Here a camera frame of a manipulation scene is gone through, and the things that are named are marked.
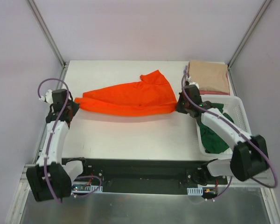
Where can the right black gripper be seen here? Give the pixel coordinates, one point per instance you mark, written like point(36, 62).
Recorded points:
point(181, 107)

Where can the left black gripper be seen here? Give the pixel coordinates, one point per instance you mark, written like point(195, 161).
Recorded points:
point(73, 107)

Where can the orange t shirt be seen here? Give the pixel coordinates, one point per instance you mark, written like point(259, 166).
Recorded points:
point(152, 95)

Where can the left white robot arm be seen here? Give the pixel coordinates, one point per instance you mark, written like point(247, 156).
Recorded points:
point(48, 178)

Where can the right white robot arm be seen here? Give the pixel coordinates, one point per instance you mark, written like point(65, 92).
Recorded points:
point(249, 153)

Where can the folded pink t shirt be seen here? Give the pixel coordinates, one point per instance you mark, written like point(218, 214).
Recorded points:
point(214, 92)

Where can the folded lavender t shirt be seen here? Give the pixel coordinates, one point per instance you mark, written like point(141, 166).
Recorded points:
point(186, 71)

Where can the folded beige t shirt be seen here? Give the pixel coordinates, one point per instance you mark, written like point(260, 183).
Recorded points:
point(196, 67)

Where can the green t shirt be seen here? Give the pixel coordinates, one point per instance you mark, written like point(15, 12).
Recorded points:
point(211, 142)

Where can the white plastic basket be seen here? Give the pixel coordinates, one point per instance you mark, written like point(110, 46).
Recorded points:
point(233, 106)

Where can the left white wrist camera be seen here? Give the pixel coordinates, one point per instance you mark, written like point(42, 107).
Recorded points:
point(47, 97)

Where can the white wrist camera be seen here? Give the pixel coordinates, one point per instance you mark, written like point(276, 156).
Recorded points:
point(47, 97)
point(190, 82)

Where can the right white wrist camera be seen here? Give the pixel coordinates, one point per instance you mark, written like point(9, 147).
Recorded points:
point(190, 82)

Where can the right white cable duct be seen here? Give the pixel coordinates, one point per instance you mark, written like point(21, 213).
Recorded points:
point(200, 191)

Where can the white cable duct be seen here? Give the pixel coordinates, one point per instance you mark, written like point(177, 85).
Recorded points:
point(200, 191)
point(86, 189)

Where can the left aluminium post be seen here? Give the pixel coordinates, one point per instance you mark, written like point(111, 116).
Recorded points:
point(45, 30)

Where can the aluminium post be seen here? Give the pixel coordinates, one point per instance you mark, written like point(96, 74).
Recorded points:
point(260, 13)
point(45, 30)

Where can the left white cable duct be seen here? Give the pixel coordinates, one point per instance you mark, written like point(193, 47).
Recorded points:
point(86, 189)

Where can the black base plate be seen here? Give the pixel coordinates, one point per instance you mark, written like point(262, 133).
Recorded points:
point(147, 176)

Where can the right aluminium post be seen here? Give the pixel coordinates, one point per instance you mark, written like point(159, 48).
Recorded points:
point(260, 13)

